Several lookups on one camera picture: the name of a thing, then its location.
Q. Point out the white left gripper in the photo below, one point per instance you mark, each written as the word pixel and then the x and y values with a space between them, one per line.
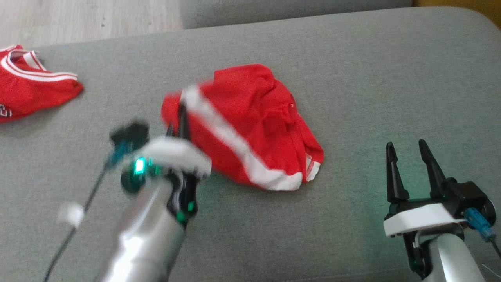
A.
pixel 180 154

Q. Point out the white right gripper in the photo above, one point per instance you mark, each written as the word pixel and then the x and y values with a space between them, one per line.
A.
pixel 422 217

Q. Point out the red shorts with white stripe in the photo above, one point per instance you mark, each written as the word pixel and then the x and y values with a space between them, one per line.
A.
pixel 250 117

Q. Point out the red shirt with white trim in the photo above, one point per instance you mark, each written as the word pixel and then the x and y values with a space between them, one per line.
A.
pixel 31 94

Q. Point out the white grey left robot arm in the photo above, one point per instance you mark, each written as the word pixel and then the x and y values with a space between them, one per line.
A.
pixel 141 243

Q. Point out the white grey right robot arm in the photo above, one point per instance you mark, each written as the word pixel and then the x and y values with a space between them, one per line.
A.
pixel 454 262

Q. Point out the large grey sofa seat cushion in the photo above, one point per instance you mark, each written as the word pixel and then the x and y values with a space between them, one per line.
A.
pixel 352 98

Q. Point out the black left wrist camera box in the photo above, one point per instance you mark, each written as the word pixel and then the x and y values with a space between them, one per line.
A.
pixel 131 133

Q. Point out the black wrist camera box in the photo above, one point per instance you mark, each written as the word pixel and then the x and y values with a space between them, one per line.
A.
pixel 131 133
pixel 473 196

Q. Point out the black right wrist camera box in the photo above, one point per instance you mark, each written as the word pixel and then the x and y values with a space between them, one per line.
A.
pixel 473 196

